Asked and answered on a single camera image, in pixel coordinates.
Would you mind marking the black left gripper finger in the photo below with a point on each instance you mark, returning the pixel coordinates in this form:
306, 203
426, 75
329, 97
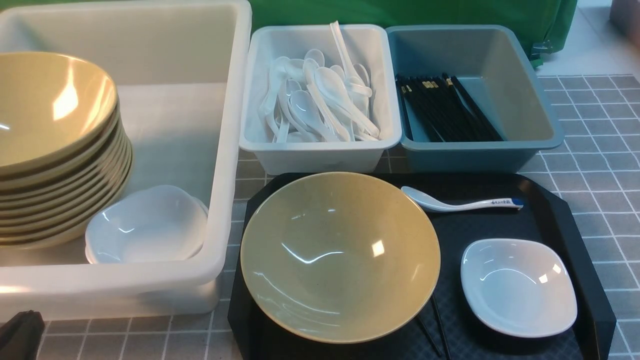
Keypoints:
21, 335

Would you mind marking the yellow noodle bowl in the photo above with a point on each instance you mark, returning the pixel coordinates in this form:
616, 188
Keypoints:
340, 258

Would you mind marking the white spoon blue handle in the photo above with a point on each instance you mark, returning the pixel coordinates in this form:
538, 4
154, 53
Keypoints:
431, 204

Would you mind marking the white square sauce dish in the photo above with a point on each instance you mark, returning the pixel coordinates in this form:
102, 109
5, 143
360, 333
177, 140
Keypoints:
517, 287

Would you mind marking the white dishes in tub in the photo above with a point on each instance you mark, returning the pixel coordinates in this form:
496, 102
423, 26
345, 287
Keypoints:
159, 224

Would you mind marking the stack of yellow bowls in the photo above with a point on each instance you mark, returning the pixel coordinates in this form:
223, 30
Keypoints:
65, 155

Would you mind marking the large white plastic tub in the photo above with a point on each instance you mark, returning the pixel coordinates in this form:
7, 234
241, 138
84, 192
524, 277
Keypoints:
179, 66

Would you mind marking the pile of white spoons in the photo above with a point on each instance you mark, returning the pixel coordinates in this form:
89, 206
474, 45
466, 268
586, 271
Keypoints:
316, 103

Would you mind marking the white plastic spoon bin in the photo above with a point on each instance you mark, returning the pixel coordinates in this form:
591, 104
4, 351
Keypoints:
368, 46

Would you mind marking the bundle of black chopsticks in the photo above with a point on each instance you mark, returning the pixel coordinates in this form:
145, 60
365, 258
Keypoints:
440, 109

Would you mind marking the blue plastic chopstick bin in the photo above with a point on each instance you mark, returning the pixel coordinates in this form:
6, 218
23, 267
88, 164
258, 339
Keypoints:
491, 64

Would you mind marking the metal backdrop clamp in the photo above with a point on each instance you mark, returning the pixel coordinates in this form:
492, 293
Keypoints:
541, 48

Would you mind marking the green backdrop cloth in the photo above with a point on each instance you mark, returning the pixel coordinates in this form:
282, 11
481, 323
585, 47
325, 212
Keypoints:
532, 21

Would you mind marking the grey checkered tablecloth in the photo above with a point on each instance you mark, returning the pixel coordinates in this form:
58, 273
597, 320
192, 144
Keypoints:
595, 170

